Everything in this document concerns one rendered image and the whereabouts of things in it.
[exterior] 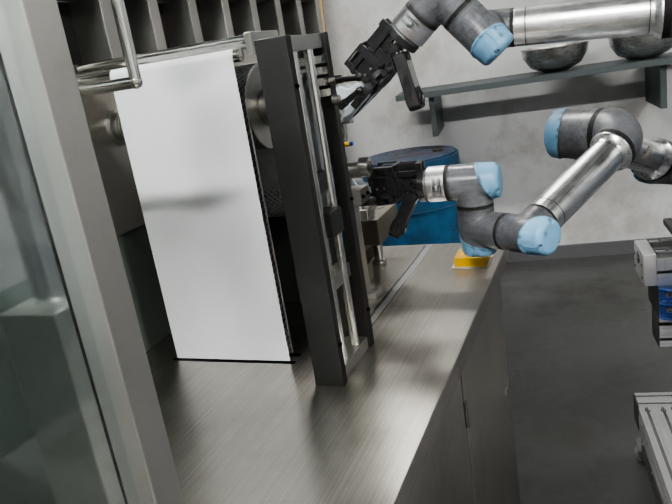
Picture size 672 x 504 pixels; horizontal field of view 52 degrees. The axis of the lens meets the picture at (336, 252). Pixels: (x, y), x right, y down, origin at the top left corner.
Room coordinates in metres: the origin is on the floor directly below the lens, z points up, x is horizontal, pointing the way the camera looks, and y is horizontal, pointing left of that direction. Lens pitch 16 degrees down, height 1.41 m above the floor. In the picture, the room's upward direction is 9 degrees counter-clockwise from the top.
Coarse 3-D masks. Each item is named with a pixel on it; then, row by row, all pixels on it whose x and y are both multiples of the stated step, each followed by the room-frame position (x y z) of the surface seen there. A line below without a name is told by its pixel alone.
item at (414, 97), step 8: (392, 56) 1.35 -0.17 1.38; (400, 56) 1.34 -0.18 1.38; (408, 56) 1.36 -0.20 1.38; (400, 64) 1.34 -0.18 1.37; (408, 64) 1.35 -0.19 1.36; (400, 72) 1.35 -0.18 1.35; (408, 72) 1.34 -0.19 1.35; (400, 80) 1.35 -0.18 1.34; (408, 80) 1.34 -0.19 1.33; (416, 80) 1.36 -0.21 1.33; (408, 88) 1.34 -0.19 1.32; (416, 88) 1.35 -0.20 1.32; (408, 96) 1.34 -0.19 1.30; (416, 96) 1.34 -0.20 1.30; (408, 104) 1.34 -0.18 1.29; (416, 104) 1.34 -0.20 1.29; (424, 104) 1.37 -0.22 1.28
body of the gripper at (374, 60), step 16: (384, 32) 1.35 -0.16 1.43; (368, 48) 1.37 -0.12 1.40; (384, 48) 1.36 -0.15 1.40; (400, 48) 1.35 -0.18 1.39; (416, 48) 1.34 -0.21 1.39; (352, 64) 1.37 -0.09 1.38; (368, 64) 1.36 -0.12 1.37; (384, 64) 1.35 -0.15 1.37; (368, 80) 1.36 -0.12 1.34; (384, 80) 1.35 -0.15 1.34
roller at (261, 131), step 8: (256, 72) 1.19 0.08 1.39; (248, 80) 1.16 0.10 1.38; (256, 80) 1.18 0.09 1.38; (248, 88) 1.15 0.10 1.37; (256, 88) 1.18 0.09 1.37; (248, 96) 1.15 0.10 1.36; (256, 96) 1.17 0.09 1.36; (248, 104) 1.14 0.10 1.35; (256, 104) 1.17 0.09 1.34; (248, 112) 1.14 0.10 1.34; (256, 112) 1.16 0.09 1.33; (256, 120) 1.16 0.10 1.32; (256, 128) 1.16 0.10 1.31; (264, 128) 1.18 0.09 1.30; (256, 136) 1.15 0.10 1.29; (264, 136) 1.18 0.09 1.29; (256, 144) 1.17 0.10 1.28; (264, 144) 1.17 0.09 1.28
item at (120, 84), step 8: (112, 80) 0.95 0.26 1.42; (120, 80) 0.94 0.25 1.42; (128, 80) 0.94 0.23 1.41; (136, 80) 0.93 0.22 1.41; (80, 88) 0.97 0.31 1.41; (88, 88) 0.96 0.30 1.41; (96, 88) 0.96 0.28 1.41; (104, 88) 0.95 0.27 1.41; (112, 88) 0.95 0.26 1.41; (120, 88) 0.94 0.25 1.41; (128, 88) 0.94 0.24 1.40; (136, 88) 0.94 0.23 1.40
